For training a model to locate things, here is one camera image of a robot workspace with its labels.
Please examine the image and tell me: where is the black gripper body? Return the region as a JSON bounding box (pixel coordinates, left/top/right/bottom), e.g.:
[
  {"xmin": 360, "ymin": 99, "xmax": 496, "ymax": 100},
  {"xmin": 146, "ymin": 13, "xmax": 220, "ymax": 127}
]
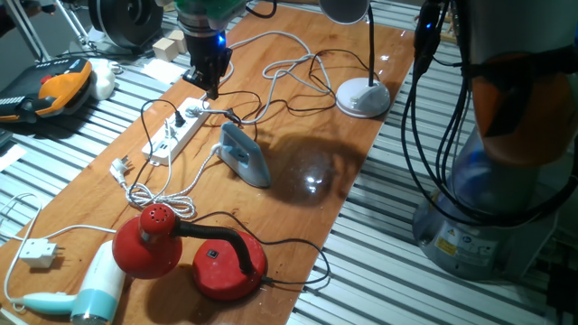
[{"xmin": 182, "ymin": 31, "xmax": 234, "ymax": 89}]

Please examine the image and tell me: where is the white power strip cord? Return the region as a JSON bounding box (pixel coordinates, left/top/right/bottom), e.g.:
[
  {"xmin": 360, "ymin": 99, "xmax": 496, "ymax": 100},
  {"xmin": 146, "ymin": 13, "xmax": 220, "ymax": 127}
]
[{"xmin": 184, "ymin": 30, "xmax": 333, "ymax": 124}]

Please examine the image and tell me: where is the black lamp cord with plug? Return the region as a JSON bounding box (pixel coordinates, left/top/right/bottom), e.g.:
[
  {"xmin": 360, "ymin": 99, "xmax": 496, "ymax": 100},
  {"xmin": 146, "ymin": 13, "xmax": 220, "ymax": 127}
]
[{"xmin": 128, "ymin": 98, "xmax": 331, "ymax": 286}]

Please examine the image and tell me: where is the braided cord with white plug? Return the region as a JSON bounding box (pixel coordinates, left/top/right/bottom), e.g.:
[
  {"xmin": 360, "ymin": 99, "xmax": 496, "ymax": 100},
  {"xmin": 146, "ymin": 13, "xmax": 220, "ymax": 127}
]
[{"xmin": 109, "ymin": 143, "xmax": 225, "ymax": 221}]

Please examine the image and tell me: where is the white hair dryer cord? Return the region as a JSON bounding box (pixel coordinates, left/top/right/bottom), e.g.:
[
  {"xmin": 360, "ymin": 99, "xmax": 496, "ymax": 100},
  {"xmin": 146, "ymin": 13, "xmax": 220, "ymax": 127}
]
[{"xmin": 0, "ymin": 117, "xmax": 180, "ymax": 315}]

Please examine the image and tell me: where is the white power strip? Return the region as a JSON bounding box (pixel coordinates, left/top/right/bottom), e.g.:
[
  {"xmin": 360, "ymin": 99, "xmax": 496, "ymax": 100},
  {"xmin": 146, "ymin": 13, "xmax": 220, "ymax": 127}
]
[{"xmin": 142, "ymin": 97, "xmax": 212, "ymax": 167}]

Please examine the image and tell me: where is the white square plug adapter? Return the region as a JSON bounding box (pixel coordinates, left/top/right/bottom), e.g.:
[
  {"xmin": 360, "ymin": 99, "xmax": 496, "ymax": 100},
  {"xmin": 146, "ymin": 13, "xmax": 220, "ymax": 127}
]
[{"xmin": 18, "ymin": 237, "xmax": 60, "ymax": 270}]

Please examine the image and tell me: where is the person's bare hand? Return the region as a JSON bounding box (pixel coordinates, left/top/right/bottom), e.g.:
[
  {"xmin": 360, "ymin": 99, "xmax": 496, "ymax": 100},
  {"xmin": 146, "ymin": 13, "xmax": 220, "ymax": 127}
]
[{"xmin": 20, "ymin": 0, "xmax": 58, "ymax": 18}]

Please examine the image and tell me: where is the small wooden cube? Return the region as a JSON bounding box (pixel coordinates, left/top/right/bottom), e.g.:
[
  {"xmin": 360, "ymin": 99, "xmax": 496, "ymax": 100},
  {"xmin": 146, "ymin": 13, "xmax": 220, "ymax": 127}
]
[
  {"xmin": 167, "ymin": 29, "xmax": 189, "ymax": 54},
  {"xmin": 152, "ymin": 37, "xmax": 180, "ymax": 63}
]

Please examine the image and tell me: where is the white paper sheet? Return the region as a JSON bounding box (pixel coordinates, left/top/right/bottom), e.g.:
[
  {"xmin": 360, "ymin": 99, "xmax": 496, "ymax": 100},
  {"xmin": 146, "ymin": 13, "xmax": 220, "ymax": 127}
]
[
  {"xmin": 0, "ymin": 144, "xmax": 28, "ymax": 172},
  {"xmin": 142, "ymin": 58, "xmax": 189, "ymax": 86}
]

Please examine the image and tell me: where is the light blue travel iron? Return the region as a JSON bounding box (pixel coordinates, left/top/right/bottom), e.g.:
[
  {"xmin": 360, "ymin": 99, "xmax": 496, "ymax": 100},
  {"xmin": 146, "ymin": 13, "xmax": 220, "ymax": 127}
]
[{"xmin": 215, "ymin": 121, "xmax": 273, "ymax": 190}]

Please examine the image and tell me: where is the black filament spool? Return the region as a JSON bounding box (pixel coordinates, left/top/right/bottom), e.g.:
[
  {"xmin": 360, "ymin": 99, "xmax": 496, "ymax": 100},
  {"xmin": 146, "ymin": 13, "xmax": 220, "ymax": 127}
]
[{"xmin": 88, "ymin": 0, "xmax": 164, "ymax": 50}]

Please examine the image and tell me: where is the white rounded lump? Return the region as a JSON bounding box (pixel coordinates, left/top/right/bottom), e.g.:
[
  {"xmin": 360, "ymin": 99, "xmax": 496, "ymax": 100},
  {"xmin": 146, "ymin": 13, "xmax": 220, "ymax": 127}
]
[{"xmin": 88, "ymin": 57, "xmax": 117, "ymax": 101}]

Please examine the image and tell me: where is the orange wooden board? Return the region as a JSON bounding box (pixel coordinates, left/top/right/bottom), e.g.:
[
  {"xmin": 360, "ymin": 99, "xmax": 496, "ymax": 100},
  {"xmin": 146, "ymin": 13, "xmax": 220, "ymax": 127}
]
[{"xmin": 0, "ymin": 2, "xmax": 415, "ymax": 325}]

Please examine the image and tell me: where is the white cylindrical device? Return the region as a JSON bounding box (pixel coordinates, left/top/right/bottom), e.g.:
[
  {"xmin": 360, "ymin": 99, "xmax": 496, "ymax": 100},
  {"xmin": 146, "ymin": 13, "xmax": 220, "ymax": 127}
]
[{"xmin": 318, "ymin": 0, "xmax": 371, "ymax": 25}]

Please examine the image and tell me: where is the grey metal stand leg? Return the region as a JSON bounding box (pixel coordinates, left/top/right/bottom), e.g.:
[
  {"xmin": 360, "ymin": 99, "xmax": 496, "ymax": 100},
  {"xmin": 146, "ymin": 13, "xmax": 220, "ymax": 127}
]
[
  {"xmin": 4, "ymin": 0, "xmax": 51, "ymax": 63},
  {"xmin": 52, "ymin": 0, "xmax": 91, "ymax": 45}
]

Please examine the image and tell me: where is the black orange teach pendant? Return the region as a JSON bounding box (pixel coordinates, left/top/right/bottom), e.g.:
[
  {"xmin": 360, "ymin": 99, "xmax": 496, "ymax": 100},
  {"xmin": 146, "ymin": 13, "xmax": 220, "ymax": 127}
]
[{"xmin": 0, "ymin": 56, "xmax": 94, "ymax": 125}]

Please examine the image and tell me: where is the red desk lamp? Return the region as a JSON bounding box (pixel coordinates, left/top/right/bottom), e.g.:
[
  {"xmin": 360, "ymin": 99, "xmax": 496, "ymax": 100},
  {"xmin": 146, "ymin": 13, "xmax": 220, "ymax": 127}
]
[{"xmin": 111, "ymin": 202, "xmax": 267, "ymax": 302}]

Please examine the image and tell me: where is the white blue hair dryer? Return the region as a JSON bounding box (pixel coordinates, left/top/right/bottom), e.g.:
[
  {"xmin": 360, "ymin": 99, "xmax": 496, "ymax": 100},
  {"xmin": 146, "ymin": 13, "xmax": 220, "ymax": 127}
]
[{"xmin": 9, "ymin": 241, "xmax": 127, "ymax": 325}]

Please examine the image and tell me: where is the thin black cord with switch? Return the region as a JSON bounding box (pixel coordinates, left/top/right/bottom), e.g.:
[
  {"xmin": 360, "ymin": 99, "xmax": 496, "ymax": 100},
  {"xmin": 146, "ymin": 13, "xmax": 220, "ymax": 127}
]
[{"xmin": 202, "ymin": 48, "xmax": 380, "ymax": 141}]

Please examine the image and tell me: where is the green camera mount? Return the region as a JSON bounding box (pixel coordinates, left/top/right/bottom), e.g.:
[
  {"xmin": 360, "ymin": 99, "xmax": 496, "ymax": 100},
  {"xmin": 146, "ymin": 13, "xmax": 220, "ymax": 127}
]
[{"xmin": 173, "ymin": 0, "xmax": 248, "ymax": 20}]

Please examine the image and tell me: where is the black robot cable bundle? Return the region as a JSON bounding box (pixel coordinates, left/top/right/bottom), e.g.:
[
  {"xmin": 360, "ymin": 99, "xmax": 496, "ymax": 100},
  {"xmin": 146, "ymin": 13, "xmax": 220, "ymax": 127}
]
[{"xmin": 246, "ymin": 0, "xmax": 578, "ymax": 228}]

